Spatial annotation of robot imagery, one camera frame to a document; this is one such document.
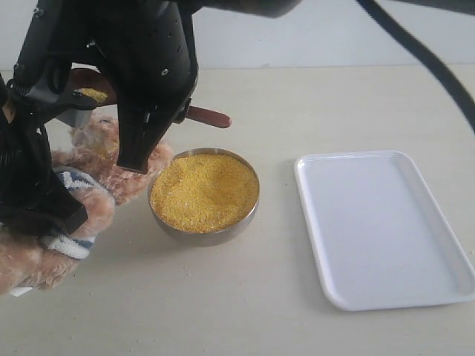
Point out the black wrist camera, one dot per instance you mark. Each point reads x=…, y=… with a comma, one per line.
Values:
x=39, y=104
x=56, y=38

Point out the white rectangular plastic tray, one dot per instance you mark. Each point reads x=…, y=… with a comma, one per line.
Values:
x=378, y=236

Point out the dark red wooden spoon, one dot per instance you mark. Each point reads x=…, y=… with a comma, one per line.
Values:
x=81, y=78

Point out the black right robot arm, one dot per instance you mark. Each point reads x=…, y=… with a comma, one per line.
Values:
x=230, y=5

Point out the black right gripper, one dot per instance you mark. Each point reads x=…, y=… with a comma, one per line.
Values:
x=150, y=59

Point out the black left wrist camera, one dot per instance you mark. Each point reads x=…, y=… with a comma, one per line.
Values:
x=39, y=104

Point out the steel bowl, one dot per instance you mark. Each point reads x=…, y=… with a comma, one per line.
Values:
x=202, y=237

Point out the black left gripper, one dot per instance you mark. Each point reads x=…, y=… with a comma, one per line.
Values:
x=32, y=197

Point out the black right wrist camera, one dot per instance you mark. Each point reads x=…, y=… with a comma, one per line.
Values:
x=56, y=38

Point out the tan teddy bear striped shirt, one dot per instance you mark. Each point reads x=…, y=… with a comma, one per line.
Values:
x=41, y=260

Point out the yellow millet grain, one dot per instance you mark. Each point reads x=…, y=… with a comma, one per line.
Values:
x=100, y=139

